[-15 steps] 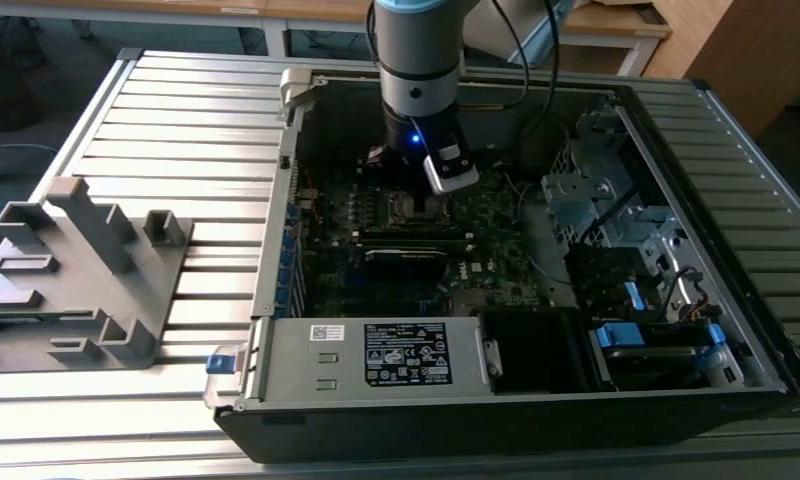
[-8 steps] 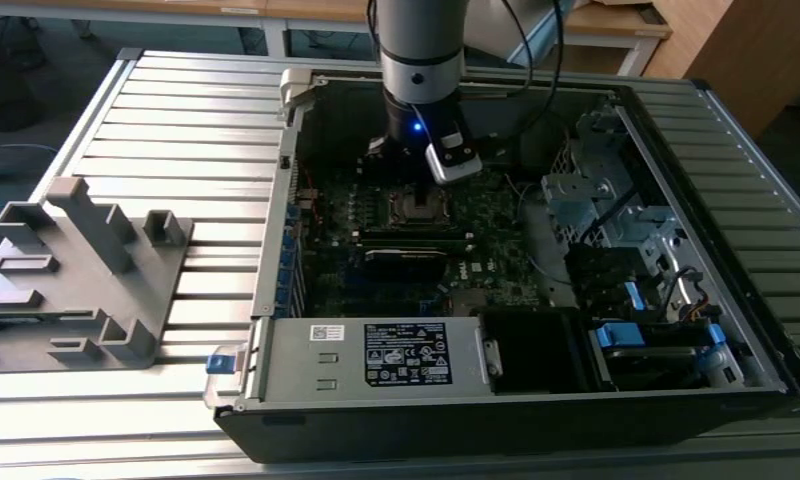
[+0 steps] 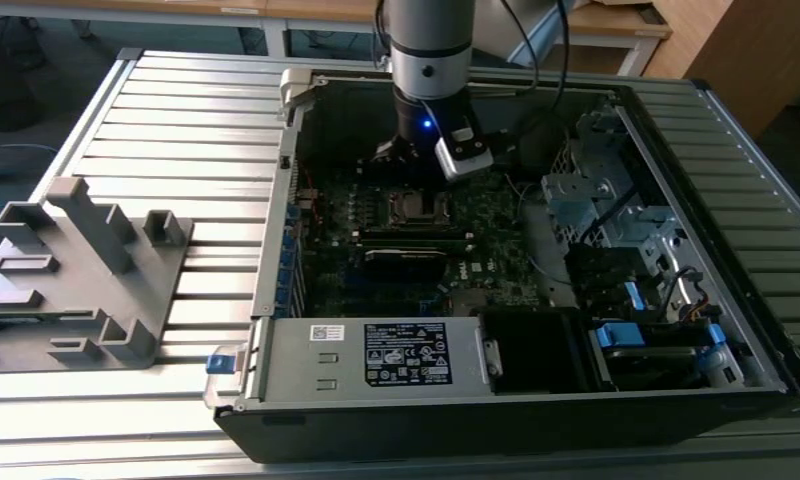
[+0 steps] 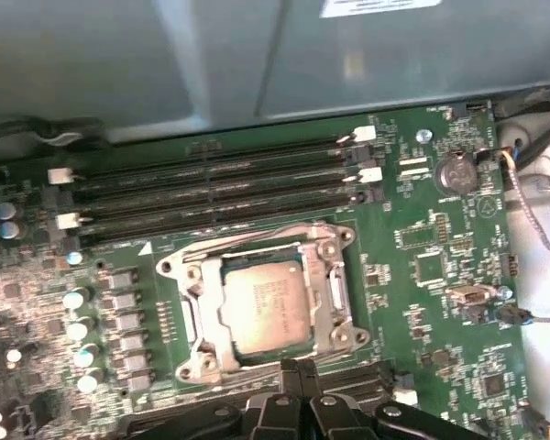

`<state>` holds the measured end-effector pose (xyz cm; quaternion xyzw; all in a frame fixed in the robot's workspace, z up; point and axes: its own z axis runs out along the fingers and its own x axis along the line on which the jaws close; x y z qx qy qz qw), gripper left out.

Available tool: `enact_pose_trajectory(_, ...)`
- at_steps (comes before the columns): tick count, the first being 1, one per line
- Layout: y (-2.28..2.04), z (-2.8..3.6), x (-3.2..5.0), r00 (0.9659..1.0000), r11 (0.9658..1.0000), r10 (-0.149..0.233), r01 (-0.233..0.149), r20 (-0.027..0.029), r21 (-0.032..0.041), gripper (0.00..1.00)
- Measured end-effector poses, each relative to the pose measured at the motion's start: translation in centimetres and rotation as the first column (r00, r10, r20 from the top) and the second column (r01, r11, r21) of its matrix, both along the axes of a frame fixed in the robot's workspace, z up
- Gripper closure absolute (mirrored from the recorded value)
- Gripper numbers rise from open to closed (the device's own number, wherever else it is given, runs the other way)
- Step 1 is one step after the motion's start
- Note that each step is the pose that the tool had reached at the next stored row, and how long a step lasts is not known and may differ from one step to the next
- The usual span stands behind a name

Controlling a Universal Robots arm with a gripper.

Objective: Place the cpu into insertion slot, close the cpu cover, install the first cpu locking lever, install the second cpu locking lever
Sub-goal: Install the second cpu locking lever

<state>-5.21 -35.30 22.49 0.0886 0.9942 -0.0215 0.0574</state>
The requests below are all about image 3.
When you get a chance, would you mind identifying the silver-topped CPU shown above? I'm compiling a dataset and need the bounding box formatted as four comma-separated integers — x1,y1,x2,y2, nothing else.
399,195,435,219

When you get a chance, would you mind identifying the metal socket cover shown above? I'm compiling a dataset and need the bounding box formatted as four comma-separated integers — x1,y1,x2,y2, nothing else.
389,190,455,229

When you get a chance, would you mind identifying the CPU socket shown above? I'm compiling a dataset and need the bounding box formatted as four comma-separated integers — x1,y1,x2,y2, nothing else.
384,187,459,232

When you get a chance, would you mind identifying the green motherboard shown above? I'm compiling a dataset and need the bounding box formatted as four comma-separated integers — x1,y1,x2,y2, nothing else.
291,162,566,321

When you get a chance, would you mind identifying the installed RAM stick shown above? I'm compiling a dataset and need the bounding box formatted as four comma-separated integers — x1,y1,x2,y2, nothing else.
361,246,453,283

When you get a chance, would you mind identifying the silver metal drive cage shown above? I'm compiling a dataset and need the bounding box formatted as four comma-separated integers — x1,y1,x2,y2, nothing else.
539,110,683,251

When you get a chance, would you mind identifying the finned metal chipset heatsink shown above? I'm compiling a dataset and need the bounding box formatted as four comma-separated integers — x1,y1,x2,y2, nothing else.
451,288,492,314

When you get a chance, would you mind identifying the black disk bay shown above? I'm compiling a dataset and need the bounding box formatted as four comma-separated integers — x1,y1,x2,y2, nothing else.
563,243,656,322

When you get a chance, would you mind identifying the white barcode sticker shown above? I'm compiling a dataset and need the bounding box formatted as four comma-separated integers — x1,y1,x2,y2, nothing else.
305,323,347,342

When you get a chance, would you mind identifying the black power supply label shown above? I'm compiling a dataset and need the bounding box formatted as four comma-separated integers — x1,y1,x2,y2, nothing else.
363,322,456,387

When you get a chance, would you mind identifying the blue bay latch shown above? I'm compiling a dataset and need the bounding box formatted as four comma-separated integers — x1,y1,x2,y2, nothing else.
622,281,647,313

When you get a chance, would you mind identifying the black plastic fan housing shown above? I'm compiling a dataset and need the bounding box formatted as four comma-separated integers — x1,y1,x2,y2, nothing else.
478,308,603,396

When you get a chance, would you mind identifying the silver power supply unit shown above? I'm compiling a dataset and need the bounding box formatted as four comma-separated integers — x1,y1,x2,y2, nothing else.
239,315,503,403

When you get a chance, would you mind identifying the blue disk carrier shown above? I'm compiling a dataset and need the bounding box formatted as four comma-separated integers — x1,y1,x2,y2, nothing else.
590,319,735,394

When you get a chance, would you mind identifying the blue case latch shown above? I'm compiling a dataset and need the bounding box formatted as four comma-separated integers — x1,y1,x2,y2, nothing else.
205,352,239,376

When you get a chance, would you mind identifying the wooden cabinet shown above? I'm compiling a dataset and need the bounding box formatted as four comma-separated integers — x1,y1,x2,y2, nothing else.
639,0,800,139

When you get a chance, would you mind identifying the black hard disk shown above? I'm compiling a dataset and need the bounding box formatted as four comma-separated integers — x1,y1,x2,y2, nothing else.
603,346,703,392

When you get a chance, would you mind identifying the black PC case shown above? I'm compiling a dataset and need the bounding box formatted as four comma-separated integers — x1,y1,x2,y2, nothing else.
203,67,800,464

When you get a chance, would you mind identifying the grey parts rack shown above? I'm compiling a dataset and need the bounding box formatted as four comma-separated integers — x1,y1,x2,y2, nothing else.
0,176,196,375

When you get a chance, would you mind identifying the black office chair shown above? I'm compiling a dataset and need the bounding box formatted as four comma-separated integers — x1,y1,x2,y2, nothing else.
0,14,49,134

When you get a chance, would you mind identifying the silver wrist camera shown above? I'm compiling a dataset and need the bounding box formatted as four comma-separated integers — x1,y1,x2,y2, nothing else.
433,117,496,181

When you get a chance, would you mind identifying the grey case corner handle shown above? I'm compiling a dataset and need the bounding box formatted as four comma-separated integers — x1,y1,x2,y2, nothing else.
277,68,319,122

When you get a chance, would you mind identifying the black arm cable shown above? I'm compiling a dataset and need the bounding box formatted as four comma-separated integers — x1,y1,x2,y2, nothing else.
500,0,540,94
492,0,574,151

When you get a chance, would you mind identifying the wooden desk white frame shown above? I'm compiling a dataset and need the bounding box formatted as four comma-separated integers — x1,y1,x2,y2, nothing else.
0,0,272,24
265,0,675,76

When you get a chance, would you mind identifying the blue floor cable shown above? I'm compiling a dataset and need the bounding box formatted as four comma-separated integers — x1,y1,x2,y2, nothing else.
0,142,60,157

